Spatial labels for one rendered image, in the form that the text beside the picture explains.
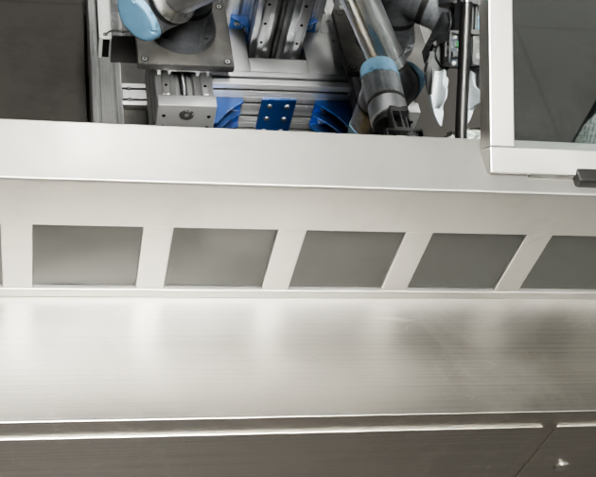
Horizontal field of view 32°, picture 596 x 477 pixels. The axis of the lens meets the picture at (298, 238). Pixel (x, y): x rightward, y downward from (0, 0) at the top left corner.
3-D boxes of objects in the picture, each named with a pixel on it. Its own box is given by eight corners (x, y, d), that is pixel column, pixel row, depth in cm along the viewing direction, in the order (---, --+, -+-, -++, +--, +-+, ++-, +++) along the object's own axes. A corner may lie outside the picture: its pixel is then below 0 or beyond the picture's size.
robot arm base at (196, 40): (149, 8, 251) (151, -26, 243) (211, 11, 254) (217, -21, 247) (152, 52, 242) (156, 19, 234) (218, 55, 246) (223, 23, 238)
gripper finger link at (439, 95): (434, 120, 174) (445, 65, 173) (422, 122, 179) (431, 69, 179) (451, 124, 174) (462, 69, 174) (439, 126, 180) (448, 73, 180)
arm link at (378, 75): (390, 83, 214) (401, 52, 208) (399, 123, 208) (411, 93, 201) (353, 81, 212) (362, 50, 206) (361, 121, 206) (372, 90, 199)
